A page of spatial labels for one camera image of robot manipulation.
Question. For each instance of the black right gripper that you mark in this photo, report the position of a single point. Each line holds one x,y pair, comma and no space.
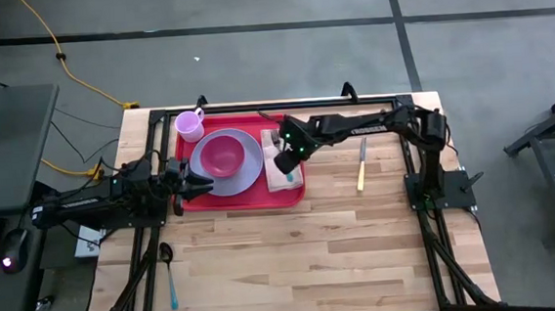
290,160

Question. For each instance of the beige cloth napkin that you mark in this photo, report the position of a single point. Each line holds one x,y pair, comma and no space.
271,175

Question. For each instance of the black computer mouse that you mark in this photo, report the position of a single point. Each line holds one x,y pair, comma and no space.
14,247

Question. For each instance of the lavender plate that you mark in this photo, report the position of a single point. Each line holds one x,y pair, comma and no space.
230,185

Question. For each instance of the black frame clamp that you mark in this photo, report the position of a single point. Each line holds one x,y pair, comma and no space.
350,94
201,102

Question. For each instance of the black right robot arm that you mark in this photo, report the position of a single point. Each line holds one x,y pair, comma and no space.
344,124

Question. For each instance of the white labelled box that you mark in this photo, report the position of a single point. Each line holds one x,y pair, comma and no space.
88,244

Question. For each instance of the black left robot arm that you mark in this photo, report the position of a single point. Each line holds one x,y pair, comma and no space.
80,206

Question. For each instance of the red plastic tray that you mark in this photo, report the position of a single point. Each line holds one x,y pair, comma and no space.
241,203

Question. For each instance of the red plastic bowl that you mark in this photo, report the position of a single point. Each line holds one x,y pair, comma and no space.
223,157

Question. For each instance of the dark grey desk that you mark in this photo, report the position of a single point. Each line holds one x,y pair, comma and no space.
7,145

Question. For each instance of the dark metal cart frame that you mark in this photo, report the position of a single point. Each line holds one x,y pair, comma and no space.
545,129

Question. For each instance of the black aluminium table frame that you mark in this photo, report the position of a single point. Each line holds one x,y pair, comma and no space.
235,110

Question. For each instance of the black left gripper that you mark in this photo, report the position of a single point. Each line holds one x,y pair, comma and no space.
178,179

